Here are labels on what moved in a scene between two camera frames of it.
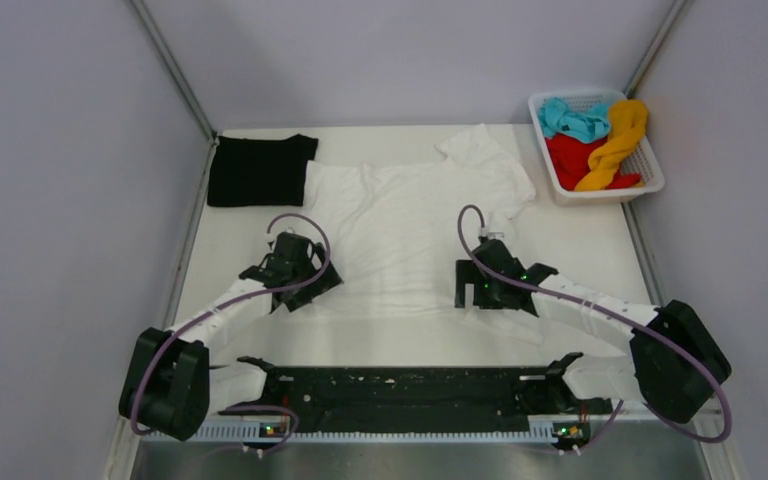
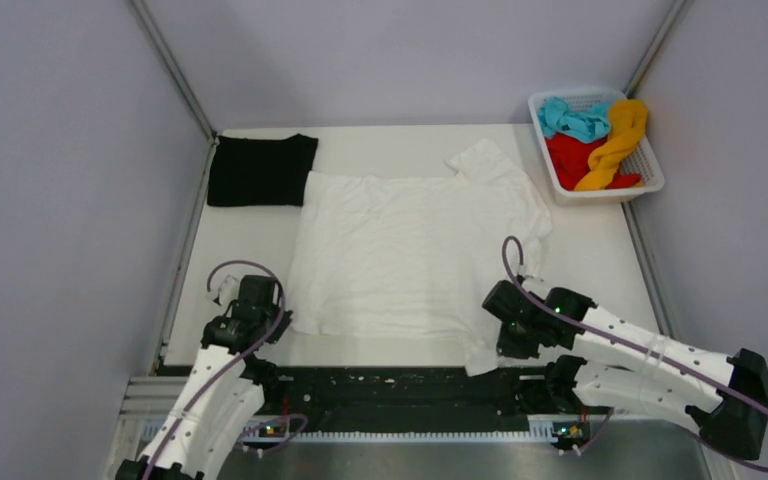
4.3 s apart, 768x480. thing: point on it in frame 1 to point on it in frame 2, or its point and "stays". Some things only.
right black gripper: (469, 272) to (507, 346)
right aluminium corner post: (672, 13) stays
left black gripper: (301, 298) to (282, 329)
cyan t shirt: (586, 124) stays
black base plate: (413, 399) stays
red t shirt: (570, 158) stays
